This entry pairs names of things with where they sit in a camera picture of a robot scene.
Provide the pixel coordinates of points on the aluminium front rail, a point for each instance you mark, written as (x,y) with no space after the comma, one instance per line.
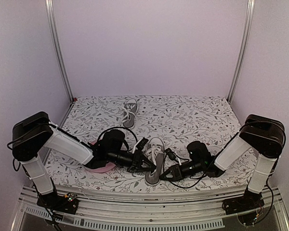
(167,211)

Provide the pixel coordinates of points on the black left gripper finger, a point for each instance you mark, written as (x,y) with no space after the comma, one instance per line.
(136,168)
(143,163)

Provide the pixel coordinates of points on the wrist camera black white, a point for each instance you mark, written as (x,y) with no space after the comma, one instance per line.
(140,145)
(171,155)

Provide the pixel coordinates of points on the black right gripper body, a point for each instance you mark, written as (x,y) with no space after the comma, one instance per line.
(198,167)

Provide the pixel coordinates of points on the aluminium frame post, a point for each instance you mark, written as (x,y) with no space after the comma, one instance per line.
(57,48)
(242,50)

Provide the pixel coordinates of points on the right aluminium frame post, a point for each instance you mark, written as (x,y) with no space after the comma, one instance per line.
(242,50)

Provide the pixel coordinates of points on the grey sneaker with red sole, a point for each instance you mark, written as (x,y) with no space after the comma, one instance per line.
(130,109)

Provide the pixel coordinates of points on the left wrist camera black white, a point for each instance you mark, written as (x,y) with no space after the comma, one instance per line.
(140,145)

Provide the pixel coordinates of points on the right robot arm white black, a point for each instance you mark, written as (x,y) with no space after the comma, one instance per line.
(260,137)

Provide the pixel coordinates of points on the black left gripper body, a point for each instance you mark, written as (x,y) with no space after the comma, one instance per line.
(113,157)

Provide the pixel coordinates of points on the left aluminium frame post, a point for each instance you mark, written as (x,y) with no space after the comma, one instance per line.
(57,48)

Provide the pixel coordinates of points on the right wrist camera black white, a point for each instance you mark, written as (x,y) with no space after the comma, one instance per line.
(171,155)

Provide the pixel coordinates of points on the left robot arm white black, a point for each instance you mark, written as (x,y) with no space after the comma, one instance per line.
(37,132)

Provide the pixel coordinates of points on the pink plastic plate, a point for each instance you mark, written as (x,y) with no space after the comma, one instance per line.
(99,165)

